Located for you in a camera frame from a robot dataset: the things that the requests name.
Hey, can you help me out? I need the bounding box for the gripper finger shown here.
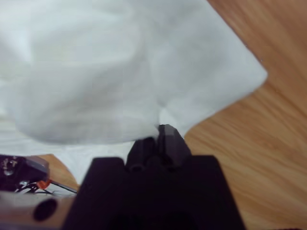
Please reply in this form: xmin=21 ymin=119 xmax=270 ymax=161
xmin=126 ymin=136 xmax=159 ymax=172
xmin=157 ymin=124 xmax=192 ymax=169

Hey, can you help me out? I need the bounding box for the white t-shirt with black print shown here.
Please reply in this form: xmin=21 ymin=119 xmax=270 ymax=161
xmin=0 ymin=0 xmax=268 ymax=186

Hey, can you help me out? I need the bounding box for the orange clamp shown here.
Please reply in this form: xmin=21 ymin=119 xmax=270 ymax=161
xmin=37 ymin=179 xmax=51 ymax=190

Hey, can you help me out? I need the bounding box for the black wire tangle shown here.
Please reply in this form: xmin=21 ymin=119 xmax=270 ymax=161
xmin=14 ymin=179 xmax=79 ymax=195

